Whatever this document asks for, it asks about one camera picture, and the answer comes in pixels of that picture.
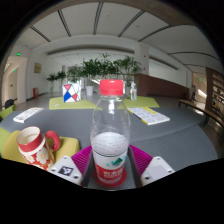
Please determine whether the white printed booklet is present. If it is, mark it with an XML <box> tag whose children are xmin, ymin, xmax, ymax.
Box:
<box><xmin>12</xmin><ymin>107</ymin><xmax>45</xmax><ymax>124</ymax></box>

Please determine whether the wooden shelf unit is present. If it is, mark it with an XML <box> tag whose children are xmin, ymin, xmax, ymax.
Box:
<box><xmin>205</xmin><ymin>67</ymin><xmax>224</xmax><ymax>118</ymax></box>

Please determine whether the dark chair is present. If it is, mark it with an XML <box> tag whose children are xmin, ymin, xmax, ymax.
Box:
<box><xmin>4</xmin><ymin>98</ymin><xmax>17</xmax><ymax>110</ymax></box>

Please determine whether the long wooden bench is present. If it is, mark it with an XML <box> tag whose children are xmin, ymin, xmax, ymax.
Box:
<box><xmin>177</xmin><ymin>98</ymin><xmax>224</xmax><ymax>130</ymax></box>

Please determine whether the row of potted green plants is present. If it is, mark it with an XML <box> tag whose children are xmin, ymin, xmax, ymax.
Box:
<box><xmin>46</xmin><ymin>54</ymin><xmax>143</xmax><ymax>98</ymax></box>

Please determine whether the red blue white patterned cube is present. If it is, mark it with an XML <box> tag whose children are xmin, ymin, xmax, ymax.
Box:
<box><xmin>62</xmin><ymin>83</ymin><xmax>82</xmax><ymax>104</ymax></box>

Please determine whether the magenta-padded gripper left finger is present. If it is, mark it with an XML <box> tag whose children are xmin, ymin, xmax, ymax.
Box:
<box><xmin>49</xmin><ymin>144</ymin><xmax>96</xmax><ymax>188</ymax></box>

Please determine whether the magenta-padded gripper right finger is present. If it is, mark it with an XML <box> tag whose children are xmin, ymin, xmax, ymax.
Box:
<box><xmin>127</xmin><ymin>144</ymin><xmax>176</xmax><ymax>188</ymax></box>

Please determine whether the yellow-edged white booklet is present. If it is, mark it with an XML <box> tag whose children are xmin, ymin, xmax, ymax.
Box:
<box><xmin>126</xmin><ymin>106</ymin><xmax>171</xmax><ymax>127</ymax></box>

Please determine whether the framed wall picture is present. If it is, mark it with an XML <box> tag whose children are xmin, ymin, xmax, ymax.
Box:
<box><xmin>33</xmin><ymin>62</ymin><xmax>43</xmax><ymax>75</ymax></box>

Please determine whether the red and white floral mug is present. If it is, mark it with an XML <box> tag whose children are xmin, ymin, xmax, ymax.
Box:
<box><xmin>15</xmin><ymin>125</ymin><xmax>62</xmax><ymax>172</ymax></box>

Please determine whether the person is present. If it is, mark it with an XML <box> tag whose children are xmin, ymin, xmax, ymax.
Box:
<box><xmin>190</xmin><ymin>84</ymin><xmax>198</xmax><ymax>103</ymax></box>

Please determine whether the small clear plastic bottle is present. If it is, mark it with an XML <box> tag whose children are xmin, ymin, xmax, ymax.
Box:
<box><xmin>130</xmin><ymin>81</ymin><xmax>138</xmax><ymax>102</ymax></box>

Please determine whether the clear red-capped water bottle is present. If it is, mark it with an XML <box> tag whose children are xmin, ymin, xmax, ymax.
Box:
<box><xmin>89</xmin><ymin>79</ymin><xmax>132</xmax><ymax>185</ymax></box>

